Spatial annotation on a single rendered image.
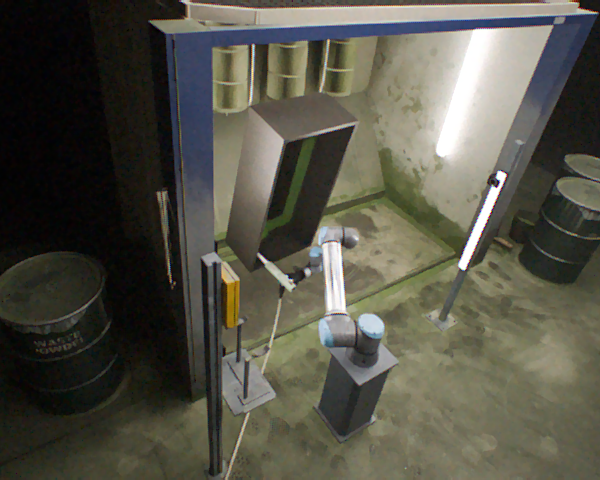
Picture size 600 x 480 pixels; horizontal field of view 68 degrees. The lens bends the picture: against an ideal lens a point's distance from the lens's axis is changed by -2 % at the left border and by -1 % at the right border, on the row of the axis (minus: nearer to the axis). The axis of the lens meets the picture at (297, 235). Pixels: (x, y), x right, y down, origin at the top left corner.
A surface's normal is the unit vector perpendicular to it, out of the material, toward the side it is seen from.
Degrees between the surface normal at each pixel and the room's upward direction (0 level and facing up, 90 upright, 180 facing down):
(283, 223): 12
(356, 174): 57
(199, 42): 90
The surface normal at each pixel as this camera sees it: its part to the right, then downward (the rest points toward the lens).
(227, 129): 0.52, 0.04
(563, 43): -0.83, 0.27
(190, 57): 0.55, 0.55
